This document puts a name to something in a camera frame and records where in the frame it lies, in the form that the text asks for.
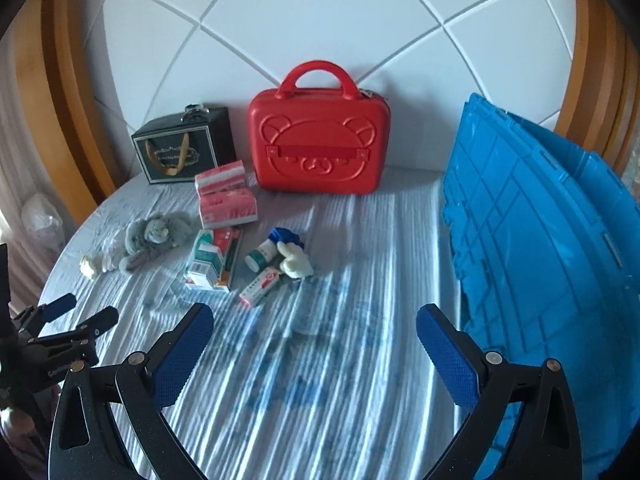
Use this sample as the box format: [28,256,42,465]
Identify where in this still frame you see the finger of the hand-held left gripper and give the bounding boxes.
[30,308,120,356]
[12,293,79,334]

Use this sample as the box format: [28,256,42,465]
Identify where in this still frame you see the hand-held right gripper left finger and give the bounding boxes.
[48,302,215,480]

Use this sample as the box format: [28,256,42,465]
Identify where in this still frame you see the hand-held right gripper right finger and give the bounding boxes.
[416,302,583,480]

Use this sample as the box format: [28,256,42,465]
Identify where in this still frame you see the pink tissue pack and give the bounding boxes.
[198,189,260,229]
[194,160,249,196]

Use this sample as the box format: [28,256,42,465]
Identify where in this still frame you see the blue plastic crate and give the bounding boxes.
[440,91,640,480]

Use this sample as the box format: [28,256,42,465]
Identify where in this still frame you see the cloth-covered round desktop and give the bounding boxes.
[37,164,503,480]

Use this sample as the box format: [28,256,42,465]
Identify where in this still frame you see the white plastic bag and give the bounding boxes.
[20,192,66,254]

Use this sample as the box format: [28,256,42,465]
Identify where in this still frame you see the green white medicine box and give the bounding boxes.
[183,230,226,289]

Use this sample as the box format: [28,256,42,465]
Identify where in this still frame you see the red white medicine box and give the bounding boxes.
[238,266,282,308]

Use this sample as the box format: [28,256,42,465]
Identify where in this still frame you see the grey plush toy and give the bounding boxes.
[102,210,196,274]

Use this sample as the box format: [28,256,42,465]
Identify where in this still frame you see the red flat box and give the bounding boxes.
[212,226,245,292]

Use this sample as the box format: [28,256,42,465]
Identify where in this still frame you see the small green-capped bottle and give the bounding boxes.
[244,239,280,271]

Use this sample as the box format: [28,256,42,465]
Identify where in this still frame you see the white glove plush blue cuff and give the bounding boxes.
[269,226,315,280]

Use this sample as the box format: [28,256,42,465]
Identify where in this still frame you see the black gift box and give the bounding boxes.
[131,103,237,187]

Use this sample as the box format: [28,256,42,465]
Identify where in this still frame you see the red bear suitcase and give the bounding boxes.
[247,60,392,196]

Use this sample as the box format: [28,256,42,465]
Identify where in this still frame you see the wooden wall frame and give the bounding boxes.
[14,0,127,227]
[552,0,640,173]

